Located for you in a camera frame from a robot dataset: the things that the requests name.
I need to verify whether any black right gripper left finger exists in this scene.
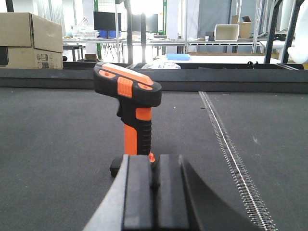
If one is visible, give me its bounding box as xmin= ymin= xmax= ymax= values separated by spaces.
xmin=83 ymin=154 xmax=154 ymax=231

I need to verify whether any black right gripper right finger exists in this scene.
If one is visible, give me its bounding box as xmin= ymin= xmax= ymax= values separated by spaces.
xmin=155 ymin=154 xmax=260 ymax=231

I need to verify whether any orange black barcode scanner gun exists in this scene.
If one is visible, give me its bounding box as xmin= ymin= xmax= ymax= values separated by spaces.
xmin=93 ymin=61 xmax=162 ymax=163

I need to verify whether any open cardboard box background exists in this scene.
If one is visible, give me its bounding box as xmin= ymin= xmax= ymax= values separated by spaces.
xmin=231 ymin=15 xmax=252 ymax=39

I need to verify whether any large cardboard box stack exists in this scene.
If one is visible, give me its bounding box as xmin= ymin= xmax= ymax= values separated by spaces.
xmin=0 ymin=13 xmax=63 ymax=69

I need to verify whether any blue plastic tray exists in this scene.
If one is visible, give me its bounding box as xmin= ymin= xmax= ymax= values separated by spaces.
xmin=165 ymin=53 xmax=191 ymax=61

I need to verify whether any white plastic bin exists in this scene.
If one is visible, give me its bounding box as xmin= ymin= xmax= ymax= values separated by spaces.
xmin=214 ymin=24 xmax=239 ymax=41

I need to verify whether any black computer monitor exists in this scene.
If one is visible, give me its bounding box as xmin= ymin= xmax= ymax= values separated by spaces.
xmin=93 ymin=12 xmax=116 ymax=38

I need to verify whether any white wire basket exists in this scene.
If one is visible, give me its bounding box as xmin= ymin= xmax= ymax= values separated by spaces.
xmin=72 ymin=26 xmax=99 ymax=39

